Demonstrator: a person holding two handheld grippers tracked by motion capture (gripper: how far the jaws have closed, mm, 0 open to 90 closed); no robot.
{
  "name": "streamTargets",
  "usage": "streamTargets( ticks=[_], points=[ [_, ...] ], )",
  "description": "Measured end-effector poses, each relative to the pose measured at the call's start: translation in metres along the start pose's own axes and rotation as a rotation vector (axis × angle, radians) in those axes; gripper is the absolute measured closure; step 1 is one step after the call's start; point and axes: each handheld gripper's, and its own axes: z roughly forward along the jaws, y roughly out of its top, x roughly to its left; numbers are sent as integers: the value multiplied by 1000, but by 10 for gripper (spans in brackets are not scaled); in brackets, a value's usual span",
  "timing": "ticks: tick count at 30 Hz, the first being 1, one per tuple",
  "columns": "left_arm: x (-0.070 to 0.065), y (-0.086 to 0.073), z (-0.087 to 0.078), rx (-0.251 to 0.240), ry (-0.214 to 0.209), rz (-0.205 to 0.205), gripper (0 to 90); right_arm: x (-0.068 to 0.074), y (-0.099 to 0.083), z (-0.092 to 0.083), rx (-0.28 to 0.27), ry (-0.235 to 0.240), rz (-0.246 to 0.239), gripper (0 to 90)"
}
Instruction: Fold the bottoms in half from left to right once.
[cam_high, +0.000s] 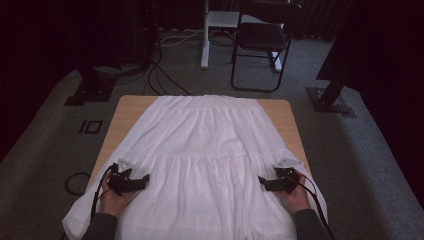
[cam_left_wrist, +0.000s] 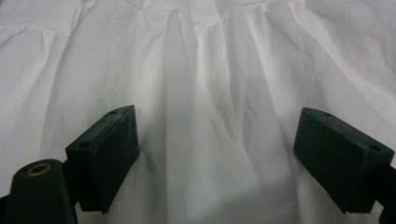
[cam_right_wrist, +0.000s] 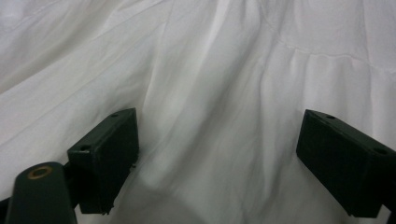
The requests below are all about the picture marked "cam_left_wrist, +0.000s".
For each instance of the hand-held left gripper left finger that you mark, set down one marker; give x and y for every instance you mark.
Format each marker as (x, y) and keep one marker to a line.
(104, 158)

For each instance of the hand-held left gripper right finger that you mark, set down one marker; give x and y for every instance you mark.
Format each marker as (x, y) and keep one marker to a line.
(339, 161)

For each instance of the white cloth garment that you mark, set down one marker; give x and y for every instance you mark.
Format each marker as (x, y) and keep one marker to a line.
(214, 77)

